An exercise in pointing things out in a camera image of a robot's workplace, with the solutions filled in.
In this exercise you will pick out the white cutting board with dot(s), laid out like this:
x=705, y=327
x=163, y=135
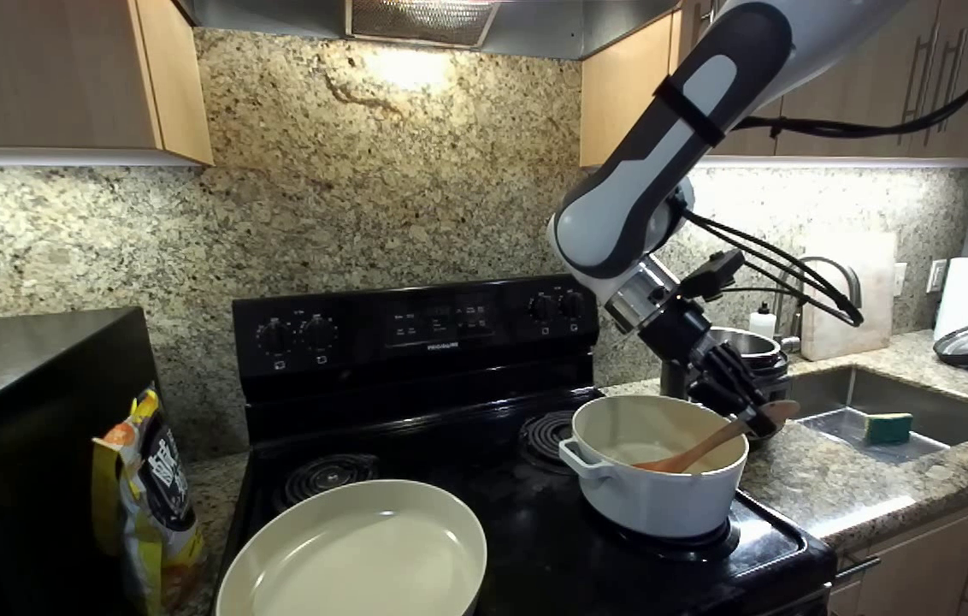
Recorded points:
x=874, y=259

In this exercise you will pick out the wooden spoon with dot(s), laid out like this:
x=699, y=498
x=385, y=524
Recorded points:
x=775, y=413

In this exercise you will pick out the range hood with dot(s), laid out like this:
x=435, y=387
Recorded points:
x=538, y=30

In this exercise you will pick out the black microwave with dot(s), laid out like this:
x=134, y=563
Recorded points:
x=63, y=380

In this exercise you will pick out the kitchen sink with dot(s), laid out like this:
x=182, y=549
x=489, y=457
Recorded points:
x=835, y=404

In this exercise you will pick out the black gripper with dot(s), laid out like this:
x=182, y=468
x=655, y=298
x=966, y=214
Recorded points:
x=681, y=338

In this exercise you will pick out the black electric stove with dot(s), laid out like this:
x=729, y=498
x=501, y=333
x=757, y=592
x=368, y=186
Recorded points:
x=471, y=387

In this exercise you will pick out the green sponge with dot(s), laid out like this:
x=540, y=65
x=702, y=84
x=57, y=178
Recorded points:
x=887, y=429

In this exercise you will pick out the yellow black snack bag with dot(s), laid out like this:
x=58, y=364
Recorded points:
x=140, y=506

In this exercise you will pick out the upper wooden cabinet right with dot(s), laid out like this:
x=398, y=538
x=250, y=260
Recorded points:
x=907, y=68

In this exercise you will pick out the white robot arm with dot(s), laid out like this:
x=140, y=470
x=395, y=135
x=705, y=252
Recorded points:
x=611, y=222

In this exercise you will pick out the chrome faucet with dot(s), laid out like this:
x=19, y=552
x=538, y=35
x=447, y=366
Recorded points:
x=843, y=276

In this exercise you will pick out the upper wooden cabinet left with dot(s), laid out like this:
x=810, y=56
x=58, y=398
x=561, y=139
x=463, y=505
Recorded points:
x=99, y=84

